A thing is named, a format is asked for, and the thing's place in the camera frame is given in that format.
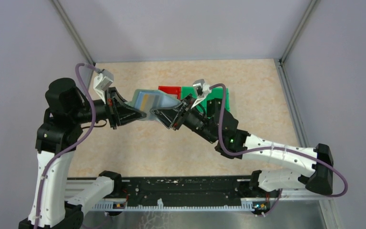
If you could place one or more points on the middle green plastic bin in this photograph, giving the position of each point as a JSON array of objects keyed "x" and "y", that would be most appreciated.
[{"x": 186, "y": 91}]

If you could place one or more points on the gold credit card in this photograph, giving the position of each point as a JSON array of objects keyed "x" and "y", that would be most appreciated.
[{"x": 147, "y": 102}]

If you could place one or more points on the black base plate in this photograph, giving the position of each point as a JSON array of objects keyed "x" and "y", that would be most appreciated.
[{"x": 186, "y": 191}]

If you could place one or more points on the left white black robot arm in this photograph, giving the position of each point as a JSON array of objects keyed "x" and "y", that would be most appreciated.
[{"x": 56, "y": 142}]

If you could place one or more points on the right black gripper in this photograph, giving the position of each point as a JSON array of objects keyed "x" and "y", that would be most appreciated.
[{"x": 168, "y": 115}]

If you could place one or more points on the green plastic bin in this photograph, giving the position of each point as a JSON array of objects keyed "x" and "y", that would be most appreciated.
[
  {"x": 217, "y": 93},
  {"x": 186, "y": 91}
]

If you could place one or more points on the right green plastic bin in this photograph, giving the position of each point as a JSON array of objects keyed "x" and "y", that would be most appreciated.
[{"x": 217, "y": 93}]

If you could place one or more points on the white toothed cable duct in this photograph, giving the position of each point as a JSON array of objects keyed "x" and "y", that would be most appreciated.
[{"x": 110, "y": 206}]

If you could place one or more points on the grey-green card holder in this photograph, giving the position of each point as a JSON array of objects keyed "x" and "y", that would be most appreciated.
[{"x": 164, "y": 100}]

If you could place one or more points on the red plastic bin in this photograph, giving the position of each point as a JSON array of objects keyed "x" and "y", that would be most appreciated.
[{"x": 175, "y": 91}]

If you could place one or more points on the right corner aluminium post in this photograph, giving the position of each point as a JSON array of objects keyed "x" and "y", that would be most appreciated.
[{"x": 299, "y": 30}]

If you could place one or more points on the corner aluminium post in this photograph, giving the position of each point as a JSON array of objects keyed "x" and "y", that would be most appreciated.
[
  {"x": 72, "y": 31},
  {"x": 299, "y": 30}
]

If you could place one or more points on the black card holder in bin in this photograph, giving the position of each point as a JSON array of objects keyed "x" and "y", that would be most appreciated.
[{"x": 214, "y": 107}]

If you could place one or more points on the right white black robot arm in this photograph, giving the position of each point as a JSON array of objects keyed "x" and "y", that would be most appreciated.
[{"x": 302, "y": 167}]

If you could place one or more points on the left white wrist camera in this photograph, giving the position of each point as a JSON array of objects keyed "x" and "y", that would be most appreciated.
[{"x": 102, "y": 82}]

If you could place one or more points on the left corner aluminium post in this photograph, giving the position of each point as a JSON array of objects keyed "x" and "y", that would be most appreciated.
[{"x": 72, "y": 31}]

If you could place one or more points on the aluminium frame rail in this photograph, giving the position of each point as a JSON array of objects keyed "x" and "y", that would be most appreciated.
[{"x": 296, "y": 197}]

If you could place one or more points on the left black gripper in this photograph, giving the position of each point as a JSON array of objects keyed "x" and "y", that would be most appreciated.
[{"x": 118, "y": 112}]

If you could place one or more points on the right side aluminium rail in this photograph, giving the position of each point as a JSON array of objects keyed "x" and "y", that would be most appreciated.
[{"x": 292, "y": 105}]

